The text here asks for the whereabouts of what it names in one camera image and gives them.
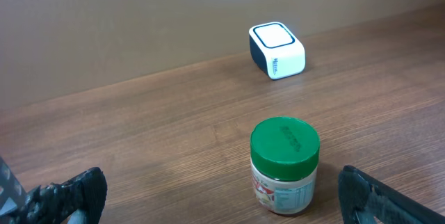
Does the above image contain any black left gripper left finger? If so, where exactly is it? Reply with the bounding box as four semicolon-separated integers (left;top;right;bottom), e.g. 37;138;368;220
1;167;107;224

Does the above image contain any green lid peanut butter jar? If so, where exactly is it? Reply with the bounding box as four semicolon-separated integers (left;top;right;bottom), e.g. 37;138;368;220
250;116;320;215

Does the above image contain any grey plastic shopping basket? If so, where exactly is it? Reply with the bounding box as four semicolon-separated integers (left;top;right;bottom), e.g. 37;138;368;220
1;159;27;216

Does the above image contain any white barcode scanner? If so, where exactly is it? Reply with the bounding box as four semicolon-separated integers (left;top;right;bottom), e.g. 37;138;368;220
249;22;306;80

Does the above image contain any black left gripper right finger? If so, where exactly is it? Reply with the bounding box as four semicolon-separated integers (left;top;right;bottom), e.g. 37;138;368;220
338;165;444;224

